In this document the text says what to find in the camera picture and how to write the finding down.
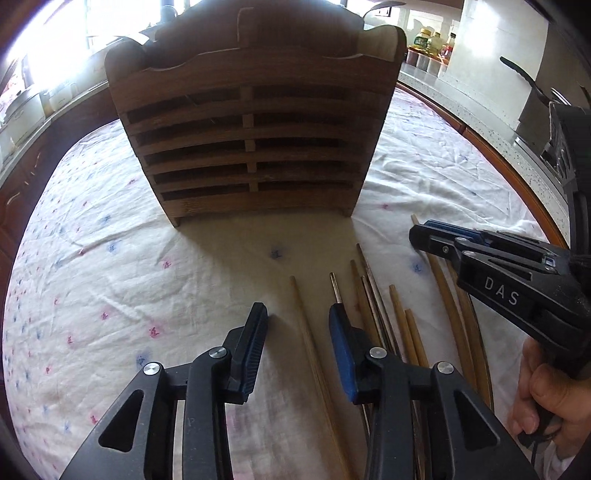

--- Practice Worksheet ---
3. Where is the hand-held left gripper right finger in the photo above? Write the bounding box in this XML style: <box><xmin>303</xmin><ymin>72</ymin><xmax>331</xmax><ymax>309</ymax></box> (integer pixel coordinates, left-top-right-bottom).
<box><xmin>328</xmin><ymin>305</ymin><xmax>539</xmax><ymax>480</ymax></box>

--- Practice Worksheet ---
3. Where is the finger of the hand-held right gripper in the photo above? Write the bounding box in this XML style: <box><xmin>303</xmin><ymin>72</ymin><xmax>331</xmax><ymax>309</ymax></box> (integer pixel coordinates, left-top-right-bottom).
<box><xmin>409</xmin><ymin>224</ymin><xmax>468</xmax><ymax>278</ymax></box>
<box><xmin>424</xmin><ymin>220</ymin><xmax>570</xmax><ymax>273</ymax></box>

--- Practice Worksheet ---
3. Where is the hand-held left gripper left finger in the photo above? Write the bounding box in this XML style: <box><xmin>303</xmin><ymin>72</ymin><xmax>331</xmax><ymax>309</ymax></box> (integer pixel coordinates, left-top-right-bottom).
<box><xmin>60</xmin><ymin>302</ymin><xmax>269</xmax><ymax>480</ymax></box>

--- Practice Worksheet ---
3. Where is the brown wooden chopstick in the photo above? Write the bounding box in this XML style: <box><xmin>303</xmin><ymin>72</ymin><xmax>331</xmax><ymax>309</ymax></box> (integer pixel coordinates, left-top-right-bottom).
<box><xmin>411</xmin><ymin>213</ymin><xmax>478</xmax><ymax>386</ymax></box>

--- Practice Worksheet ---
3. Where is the group of mixed chopsticks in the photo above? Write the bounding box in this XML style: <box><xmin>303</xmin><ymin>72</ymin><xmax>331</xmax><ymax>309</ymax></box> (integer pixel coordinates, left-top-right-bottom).
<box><xmin>329</xmin><ymin>243</ymin><xmax>494</xmax><ymax>439</ymax></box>

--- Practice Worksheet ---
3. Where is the wooden utensil holder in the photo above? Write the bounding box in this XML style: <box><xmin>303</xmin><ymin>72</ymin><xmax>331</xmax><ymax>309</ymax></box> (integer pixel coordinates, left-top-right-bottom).
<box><xmin>104</xmin><ymin>9</ymin><xmax>408</xmax><ymax>229</ymax></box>

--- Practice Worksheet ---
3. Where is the person's right hand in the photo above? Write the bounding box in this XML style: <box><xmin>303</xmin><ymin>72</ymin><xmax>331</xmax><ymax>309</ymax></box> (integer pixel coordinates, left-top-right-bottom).
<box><xmin>507</xmin><ymin>343</ymin><xmax>591</xmax><ymax>461</ymax></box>

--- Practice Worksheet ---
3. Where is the gas stove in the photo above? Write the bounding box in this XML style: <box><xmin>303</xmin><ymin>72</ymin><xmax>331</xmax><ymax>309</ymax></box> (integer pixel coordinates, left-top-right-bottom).
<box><xmin>512</xmin><ymin>124</ymin><xmax>571</xmax><ymax>188</ymax></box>

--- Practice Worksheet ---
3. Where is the white printed tablecloth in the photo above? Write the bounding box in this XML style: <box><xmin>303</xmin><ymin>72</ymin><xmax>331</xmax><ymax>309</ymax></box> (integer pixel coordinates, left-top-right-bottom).
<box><xmin>2</xmin><ymin>85</ymin><xmax>555</xmax><ymax>480</ymax></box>

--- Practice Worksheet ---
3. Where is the small white electric pot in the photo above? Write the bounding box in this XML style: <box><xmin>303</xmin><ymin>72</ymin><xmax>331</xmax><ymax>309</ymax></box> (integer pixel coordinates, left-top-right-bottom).
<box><xmin>46</xmin><ymin>80</ymin><xmax>78</xmax><ymax>112</ymax></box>

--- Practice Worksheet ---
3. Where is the white slow cooker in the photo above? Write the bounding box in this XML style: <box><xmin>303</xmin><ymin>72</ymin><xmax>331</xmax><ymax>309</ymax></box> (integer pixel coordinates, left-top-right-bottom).
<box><xmin>2</xmin><ymin>88</ymin><xmax>47</xmax><ymax>136</ymax></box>

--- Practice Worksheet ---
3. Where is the pan with black handle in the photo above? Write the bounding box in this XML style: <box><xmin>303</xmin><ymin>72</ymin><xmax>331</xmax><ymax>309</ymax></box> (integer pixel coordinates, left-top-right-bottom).
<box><xmin>500</xmin><ymin>56</ymin><xmax>564</xmax><ymax>139</ymax></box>

